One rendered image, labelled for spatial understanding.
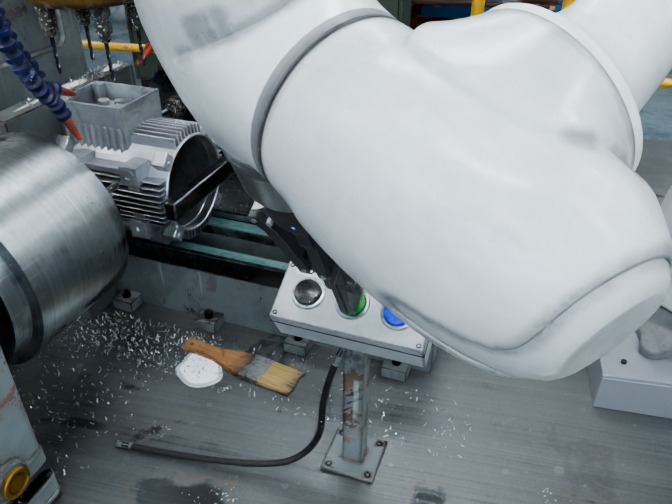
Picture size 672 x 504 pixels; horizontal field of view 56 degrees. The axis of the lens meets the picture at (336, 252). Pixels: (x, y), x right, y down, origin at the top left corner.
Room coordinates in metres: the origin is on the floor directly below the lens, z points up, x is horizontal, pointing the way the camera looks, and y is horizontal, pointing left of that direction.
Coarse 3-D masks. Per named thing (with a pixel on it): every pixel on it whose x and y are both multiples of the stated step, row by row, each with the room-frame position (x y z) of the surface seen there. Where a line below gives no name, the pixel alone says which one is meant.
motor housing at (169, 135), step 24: (144, 120) 0.94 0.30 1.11; (168, 120) 0.95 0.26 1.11; (144, 144) 0.90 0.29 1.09; (168, 144) 0.88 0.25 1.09; (192, 144) 0.99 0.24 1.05; (96, 168) 0.87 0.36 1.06; (192, 168) 1.00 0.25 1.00; (120, 192) 0.86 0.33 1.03; (144, 192) 0.84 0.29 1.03; (168, 192) 0.84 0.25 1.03; (216, 192) 0.97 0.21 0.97; (192, 216) 0.93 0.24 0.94
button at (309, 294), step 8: (304, 280) 0.55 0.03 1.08; (312, 280) 0.55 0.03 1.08; (296, 288) 0.55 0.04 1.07; (304, 288) 0.54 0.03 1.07; (312, 288) 0.54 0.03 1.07; (320, 288) 0.54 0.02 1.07; (296, 296) 0.54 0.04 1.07; (304, 296) 0.54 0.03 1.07; (312, 296) 0.54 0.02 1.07; (320, 296) 0.54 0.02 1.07; (304, 304) 0.53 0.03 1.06
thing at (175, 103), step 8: (160, 64) 1.17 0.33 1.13; (160, 72) 1.16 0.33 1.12; (152, 80) 1.18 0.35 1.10; (160, 80) 1.17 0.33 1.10; (168, 80) 1.16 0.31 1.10; (160, 88) 1.17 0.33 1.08; (168, 88) 1.16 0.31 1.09; (160, 96) 1.17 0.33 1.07; (168, 96) 1.16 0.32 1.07; (176, 96) 1.14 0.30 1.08; (168, 104) 1.12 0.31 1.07; (176, 104) 1.12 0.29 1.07; (184, 104) 1.14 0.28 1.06; (168, 112) 1.11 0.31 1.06; (176, 112) 1.12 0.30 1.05; (184, 112) 1.15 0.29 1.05; (192, 120) 1.14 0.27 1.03; (216, 144) 1.13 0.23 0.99
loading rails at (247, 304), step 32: (224, 224) 0.95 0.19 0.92; (128, 256) 0.88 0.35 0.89; (160, 256) 0.86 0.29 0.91; (192, 256) 0.84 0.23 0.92; (224, 256) 0.83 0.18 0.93; (256, 256) 0.91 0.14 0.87; (128, 288) 0.89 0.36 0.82; (160, 288) 0.86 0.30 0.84; (192, 288) 0.84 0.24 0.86; (224, 288) 0.82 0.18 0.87; (256, 288) 0.80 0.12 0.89; (224, 320) 0.82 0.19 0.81; (256, 320) 0.80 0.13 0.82
